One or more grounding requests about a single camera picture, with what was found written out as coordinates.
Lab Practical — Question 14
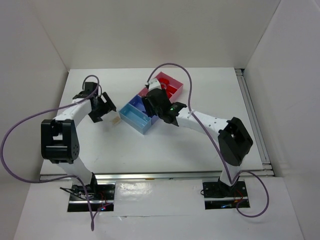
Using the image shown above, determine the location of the purple blue container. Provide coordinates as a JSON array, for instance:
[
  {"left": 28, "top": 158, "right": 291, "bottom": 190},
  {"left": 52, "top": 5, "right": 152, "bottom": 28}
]
[{"left": 129, "top": 94, "right": 147, "bottom": 114}]

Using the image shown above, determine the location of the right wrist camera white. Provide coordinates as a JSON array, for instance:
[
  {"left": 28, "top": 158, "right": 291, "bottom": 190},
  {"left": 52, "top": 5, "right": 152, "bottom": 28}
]
[{"left": 145, "top": 78, "right": 162, "bottom": 91}]

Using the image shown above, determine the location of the aluminium front rail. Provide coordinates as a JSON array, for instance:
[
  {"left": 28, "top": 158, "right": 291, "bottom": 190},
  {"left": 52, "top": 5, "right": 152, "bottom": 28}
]
[{"left": 39, "top": 170, "right": 226, "bottom": 182}]

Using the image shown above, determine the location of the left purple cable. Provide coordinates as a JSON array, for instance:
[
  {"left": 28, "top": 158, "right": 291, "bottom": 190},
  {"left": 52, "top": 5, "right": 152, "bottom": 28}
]
[{"left": 0, "top": 74, "right": 107, "bottom": 232}]

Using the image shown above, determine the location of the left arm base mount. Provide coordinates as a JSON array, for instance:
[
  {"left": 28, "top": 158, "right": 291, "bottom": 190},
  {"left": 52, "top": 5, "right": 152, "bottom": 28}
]
[{"left": 59, "top": 183, "right": 116, "bottom": 213}]

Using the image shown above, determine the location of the aluminium right rail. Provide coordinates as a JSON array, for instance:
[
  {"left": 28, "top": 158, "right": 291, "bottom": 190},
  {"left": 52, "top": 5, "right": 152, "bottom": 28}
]
[{"left": 234, "top": 68, "right": 275, "bottom": 177}]

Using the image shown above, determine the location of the light blue container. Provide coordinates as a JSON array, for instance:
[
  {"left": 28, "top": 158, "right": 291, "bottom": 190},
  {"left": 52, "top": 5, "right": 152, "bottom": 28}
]
[{"left": 119, "top": 103, "right": 152, "bottom": 135}]

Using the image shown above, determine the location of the red lego brick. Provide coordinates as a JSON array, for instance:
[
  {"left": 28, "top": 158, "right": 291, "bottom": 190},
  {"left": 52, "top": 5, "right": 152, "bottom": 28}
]
[{"left": 165, "top": 85, "right": 178, "bottom": 95}]

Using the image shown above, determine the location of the aluminium rail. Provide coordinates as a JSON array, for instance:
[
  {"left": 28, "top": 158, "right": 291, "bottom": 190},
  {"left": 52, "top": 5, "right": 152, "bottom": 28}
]
[
  {"left": 39, "top": 170, "right": 226, "bottom": 182},
  {"left": 234, "top": 68, "right": 275, "bottom": 177}
]

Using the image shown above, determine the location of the tan lego brick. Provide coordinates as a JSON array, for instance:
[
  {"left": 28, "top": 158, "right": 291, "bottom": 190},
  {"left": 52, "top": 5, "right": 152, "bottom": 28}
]
[{"left": 111, "top": 116, "right": 122, "bottom": 126}]

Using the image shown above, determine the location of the large pink container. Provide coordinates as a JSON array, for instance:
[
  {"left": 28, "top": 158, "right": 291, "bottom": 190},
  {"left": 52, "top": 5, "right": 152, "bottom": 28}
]
[{"left": 155, "top": 72, "right": 184, "bottom": 103}]

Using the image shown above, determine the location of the small pink container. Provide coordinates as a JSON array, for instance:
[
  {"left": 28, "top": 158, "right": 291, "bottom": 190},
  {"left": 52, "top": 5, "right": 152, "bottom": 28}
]
[{"left": 138, "top": 87, "right": 149, "bottom": 98}]

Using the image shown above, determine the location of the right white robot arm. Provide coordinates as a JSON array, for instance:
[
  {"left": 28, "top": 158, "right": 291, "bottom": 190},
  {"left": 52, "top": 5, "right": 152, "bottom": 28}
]
[{"left": 142, "top": 88, "right": 253, "bottom": 190}]

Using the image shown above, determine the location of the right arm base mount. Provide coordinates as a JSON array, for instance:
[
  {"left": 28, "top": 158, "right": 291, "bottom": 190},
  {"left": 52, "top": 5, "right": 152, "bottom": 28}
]
[{"left": 200, "top": 181, "right": 250, "bottom": 210}]

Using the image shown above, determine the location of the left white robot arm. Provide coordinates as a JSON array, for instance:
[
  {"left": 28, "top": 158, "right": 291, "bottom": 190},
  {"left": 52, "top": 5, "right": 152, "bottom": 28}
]
[{"left": 41, "top": 81, "right": 117, "bottom": 195}]

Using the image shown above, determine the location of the red round flower lego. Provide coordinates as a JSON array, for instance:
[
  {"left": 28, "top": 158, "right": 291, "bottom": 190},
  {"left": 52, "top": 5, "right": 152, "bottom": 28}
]
[{"left": 158, "top": 77, "right": 170, "bottom": 86}]

